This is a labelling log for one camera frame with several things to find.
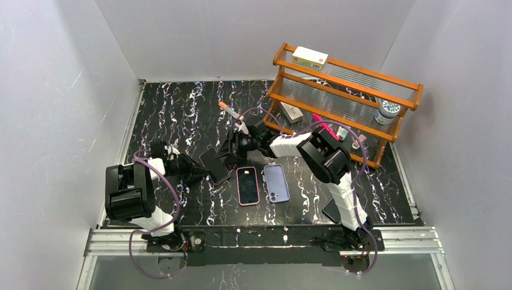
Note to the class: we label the dark teal phone case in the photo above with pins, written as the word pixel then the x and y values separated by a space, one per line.
pixel 331 211

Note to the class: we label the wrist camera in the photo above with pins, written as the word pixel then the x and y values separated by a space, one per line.
pixel 171 151
pixel 241 127

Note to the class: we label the small grey box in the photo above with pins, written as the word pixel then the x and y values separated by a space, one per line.
pixel 292 113

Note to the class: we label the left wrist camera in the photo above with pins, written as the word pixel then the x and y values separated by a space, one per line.
pixel 171 151

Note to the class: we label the pink phone case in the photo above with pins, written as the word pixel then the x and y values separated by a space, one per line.
pixel 248 186

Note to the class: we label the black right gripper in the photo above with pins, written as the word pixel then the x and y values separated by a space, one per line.
pixel 238 145

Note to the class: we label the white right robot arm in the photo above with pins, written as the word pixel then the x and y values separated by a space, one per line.
pixel 326 158

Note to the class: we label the white blue round jar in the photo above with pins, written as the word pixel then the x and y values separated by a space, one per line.
pixel 387 112

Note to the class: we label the black screen smartphone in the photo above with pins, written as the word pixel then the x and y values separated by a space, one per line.
pixel 248 187

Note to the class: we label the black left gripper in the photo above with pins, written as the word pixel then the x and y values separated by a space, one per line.
pixel 191 168

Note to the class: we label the pink utility knife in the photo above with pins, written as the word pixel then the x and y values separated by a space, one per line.
pixel 317 118

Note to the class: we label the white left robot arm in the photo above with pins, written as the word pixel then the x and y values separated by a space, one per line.
pixel 129 191

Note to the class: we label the white green stapler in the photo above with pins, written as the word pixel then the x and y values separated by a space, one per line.
pixel 342 133

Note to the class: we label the lavender phone case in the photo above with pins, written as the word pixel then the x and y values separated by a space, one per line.
pixel 276 184

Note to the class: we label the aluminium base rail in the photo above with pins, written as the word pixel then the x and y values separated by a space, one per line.
pixel 396 240

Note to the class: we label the white red carton box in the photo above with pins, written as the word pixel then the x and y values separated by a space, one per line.
pixel 309 58

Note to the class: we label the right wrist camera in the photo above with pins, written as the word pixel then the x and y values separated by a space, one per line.
pixel 241 127

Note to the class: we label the small pink white item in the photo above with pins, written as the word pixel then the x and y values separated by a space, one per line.
pixel 358 141

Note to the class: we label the orange grey marker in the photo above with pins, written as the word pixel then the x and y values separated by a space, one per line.
pixel 229 110

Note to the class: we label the orange wooden shelf rack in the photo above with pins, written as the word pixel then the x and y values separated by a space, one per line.
pixel 345 93

